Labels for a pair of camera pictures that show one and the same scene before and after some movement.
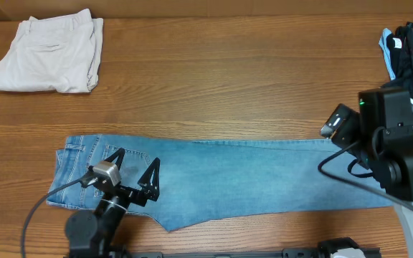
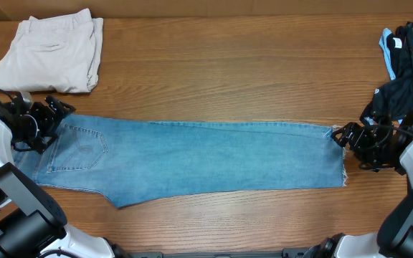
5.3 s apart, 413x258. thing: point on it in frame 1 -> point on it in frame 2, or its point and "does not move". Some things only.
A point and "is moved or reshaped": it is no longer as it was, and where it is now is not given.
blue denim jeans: (203, 177) is moved or reshaped
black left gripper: (140, 197) -> (49, 121)
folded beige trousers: (61, 54) does not move
